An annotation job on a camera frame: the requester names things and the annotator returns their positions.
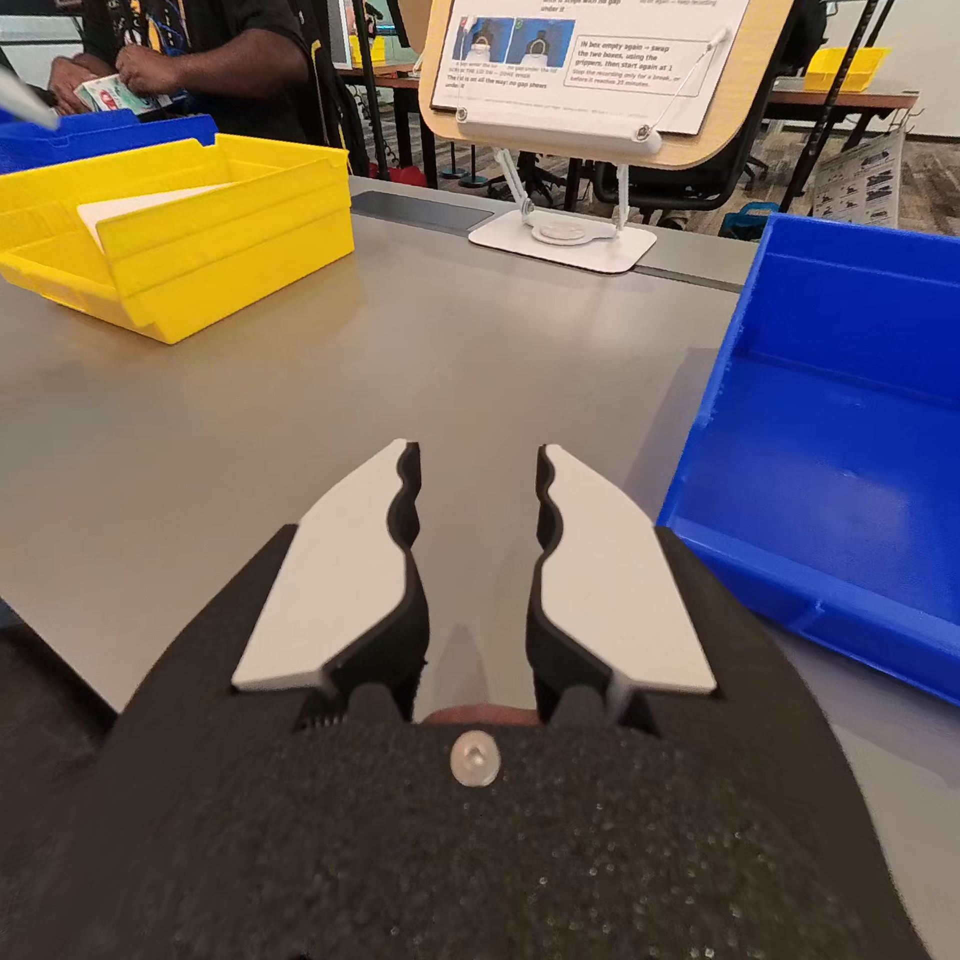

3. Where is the black office chair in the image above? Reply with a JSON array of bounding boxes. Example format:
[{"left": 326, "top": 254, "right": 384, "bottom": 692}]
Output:
[{"left": 592, "top": 146, "right": 766, "bottom": 213}]

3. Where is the printed instruction sheet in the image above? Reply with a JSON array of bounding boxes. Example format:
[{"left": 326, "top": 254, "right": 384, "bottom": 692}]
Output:
[{"left": 431, "top": 0, "right": 751, "bottom": 140}]

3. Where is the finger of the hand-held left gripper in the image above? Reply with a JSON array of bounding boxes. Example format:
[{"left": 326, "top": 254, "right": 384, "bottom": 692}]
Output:
[{"left": 0, "top": 66, "right": 61, "bottom": 131}]

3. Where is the instruction sheet on wooden stand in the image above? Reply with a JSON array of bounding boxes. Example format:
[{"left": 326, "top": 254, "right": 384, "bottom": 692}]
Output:
[{"left": 418, "top": 0, "right": 796, "bottom": 275}]

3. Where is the printed packet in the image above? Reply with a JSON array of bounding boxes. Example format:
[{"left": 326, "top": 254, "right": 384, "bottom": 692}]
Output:
[{"left": 73, "top": 73, "right": 174, "bottom": 116}]

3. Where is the blue bag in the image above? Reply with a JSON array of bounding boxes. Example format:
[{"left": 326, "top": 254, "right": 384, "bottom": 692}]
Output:
[{"left": 720, "top": 201, "right": 781, "bottom": 241}]

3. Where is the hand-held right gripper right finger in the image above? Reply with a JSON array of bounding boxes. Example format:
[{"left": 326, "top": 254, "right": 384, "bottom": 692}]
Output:
[{"left": 525, "top": 442, "right": 719, "bottom": 725}]

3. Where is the yellow plastic bin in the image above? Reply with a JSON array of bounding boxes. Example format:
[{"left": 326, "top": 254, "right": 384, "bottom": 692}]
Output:
[{"left": 0, "top": 133, "right": 356, "bottom": 346}]

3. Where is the wooden background table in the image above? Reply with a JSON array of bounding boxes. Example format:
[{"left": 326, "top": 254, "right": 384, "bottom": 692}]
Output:
[
  {"left": 765, "top": 86, "right": 922, "bottom": 162},
  {"left": 337, "top": 63, "right": 425, "bottom": 174}
]

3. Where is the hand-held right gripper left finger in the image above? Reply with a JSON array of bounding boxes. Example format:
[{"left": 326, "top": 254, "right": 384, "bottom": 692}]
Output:
[{"left": 231, "top": 438, "right": 432, "bottom": 725}]

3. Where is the black stanchion pole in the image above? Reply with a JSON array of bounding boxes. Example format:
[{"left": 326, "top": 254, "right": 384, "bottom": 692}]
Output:
[{"left": 352, "top": 0, "right": 393, "bottom": 181}]

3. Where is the blue ribbed plastic bin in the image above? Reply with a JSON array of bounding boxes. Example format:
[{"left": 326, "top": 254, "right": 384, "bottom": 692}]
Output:
[{"left": 0, "top": 112, "right": 219, "bottom": 177}]

